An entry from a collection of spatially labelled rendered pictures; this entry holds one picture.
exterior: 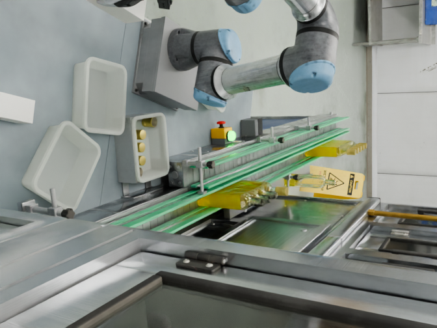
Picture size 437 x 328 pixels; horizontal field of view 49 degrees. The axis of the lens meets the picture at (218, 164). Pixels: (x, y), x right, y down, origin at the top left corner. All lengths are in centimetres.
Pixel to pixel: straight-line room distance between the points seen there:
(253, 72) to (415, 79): 610
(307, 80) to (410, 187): 644
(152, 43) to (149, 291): 124
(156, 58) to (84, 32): 26
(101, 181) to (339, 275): 115
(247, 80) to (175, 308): 102
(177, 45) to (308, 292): 127
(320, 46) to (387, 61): 623
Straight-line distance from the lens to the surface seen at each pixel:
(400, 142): 759
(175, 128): 193
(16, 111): 134
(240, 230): 184
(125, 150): 164
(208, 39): 166
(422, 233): 195
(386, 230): 197
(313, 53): 132
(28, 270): 67
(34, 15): 148
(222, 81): 155
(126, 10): 120
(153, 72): 169
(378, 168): 772
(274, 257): 62
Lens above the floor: 189
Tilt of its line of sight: 31 degrees down
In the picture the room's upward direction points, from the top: 93 degrees clockwise
